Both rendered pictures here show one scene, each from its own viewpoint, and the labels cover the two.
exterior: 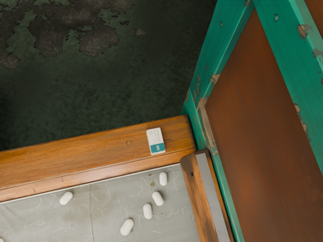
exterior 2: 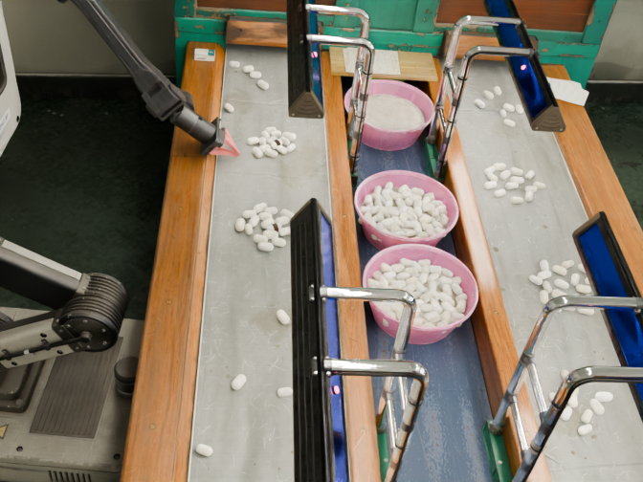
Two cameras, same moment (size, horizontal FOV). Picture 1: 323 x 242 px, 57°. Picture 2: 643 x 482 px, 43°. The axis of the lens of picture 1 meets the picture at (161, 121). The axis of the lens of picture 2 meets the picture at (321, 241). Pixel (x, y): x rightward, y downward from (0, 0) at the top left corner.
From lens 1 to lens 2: 219 cm
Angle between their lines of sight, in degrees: 45
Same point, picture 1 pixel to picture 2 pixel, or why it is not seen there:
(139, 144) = (202, 65)
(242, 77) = not seen: outside the picture
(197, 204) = (261, 34)
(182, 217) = (266, 64)
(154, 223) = (265, 76)
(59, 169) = (205, 102)
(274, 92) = not seen: outside the picture
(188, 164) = (232, 31)
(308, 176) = not seen: outside the picture
